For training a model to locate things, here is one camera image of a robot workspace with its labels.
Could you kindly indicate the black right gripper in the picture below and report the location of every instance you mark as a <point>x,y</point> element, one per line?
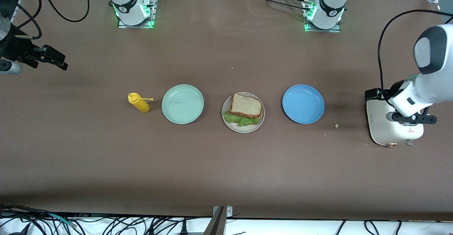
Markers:
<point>15,49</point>

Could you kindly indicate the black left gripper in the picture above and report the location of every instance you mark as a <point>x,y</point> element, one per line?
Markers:
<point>383,93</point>

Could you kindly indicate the yellow mustard squeeze bottle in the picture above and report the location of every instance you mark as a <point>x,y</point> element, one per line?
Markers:
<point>139,104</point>

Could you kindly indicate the brown bread slice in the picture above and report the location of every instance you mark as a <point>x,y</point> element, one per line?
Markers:
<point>246,105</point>

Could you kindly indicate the green lettuce leaf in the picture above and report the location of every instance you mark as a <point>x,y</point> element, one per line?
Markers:
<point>240,119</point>

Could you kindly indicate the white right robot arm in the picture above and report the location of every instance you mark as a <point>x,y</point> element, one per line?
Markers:
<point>127,1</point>

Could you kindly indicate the blue plate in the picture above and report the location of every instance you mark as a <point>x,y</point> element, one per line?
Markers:
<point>303,104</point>

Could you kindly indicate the beige plate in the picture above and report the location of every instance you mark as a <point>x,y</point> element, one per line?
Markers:
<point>244,129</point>

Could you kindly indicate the mint green plate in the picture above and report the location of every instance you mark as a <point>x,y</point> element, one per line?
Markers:
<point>182,104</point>

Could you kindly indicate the white toaster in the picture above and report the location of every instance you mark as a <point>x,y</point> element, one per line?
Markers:
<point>380,121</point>

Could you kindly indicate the dark metal bar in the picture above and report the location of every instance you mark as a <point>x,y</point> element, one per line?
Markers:
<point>216,224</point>

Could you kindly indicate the black power plug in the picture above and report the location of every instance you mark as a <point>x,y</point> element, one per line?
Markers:
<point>184,228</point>

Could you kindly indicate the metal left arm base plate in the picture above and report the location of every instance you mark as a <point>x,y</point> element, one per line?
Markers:
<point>322,30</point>

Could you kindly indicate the silver metal bracket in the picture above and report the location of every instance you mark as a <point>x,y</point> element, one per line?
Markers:
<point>229,211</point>

